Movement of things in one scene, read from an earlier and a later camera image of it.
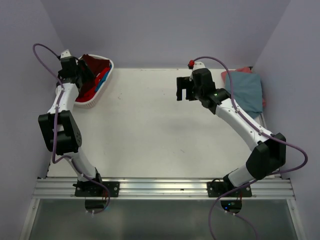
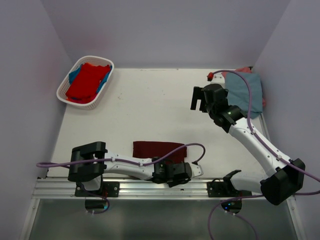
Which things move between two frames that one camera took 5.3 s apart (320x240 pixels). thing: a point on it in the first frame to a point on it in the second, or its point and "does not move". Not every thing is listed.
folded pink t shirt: (240, 70) does not move
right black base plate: (215, 189) does not move
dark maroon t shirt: (97, 65) to (160, 149)
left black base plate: (94, 189) does not move
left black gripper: (87, 75) to (172, 183)
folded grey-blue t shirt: (247, 91) does not move
